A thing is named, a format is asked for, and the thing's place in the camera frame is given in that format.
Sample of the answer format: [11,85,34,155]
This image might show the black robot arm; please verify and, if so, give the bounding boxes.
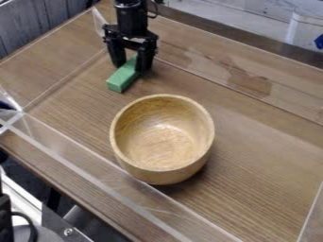
[103,0,159,74]

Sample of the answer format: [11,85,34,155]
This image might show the black cable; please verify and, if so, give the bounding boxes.
[11,211,40,242]

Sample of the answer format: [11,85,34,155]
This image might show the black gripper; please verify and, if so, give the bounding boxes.
[103,3,159,75]

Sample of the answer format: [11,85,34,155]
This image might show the clear acrylic tray walls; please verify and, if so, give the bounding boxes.
[0,11,323,242]

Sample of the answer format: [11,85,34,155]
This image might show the grey metal bracket with screw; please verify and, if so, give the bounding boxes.
[39,205,94,242]

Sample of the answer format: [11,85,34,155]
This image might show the brown wooden bowl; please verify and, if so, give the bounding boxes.
[110,94,215,185]

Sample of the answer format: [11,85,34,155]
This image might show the white cylindrical container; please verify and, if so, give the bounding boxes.
[286,8,323,53]

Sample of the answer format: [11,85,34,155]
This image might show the green rectangular block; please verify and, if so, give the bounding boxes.
[106,55,139,93]

